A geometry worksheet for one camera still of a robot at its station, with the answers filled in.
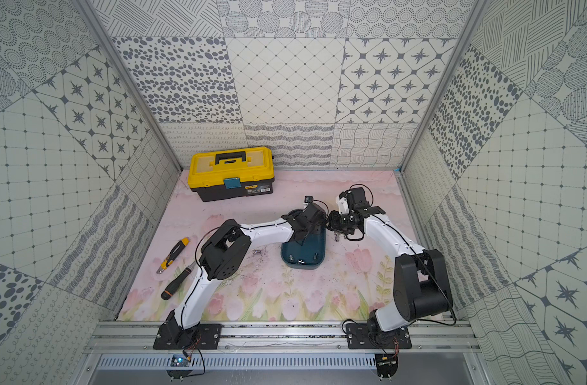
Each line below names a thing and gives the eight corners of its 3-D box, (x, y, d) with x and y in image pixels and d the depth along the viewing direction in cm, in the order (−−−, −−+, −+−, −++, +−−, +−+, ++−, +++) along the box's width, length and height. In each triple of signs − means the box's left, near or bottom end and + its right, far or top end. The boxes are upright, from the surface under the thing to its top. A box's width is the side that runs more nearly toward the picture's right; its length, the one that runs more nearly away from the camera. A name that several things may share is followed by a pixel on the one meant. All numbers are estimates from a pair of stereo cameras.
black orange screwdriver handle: (162, 298, 84) (158, 295, 81) (188, 268, 91) (184, 265, 88) (166, 301, 83) (162, 299, 81) (192, 271, 90) (189, 267, 88)
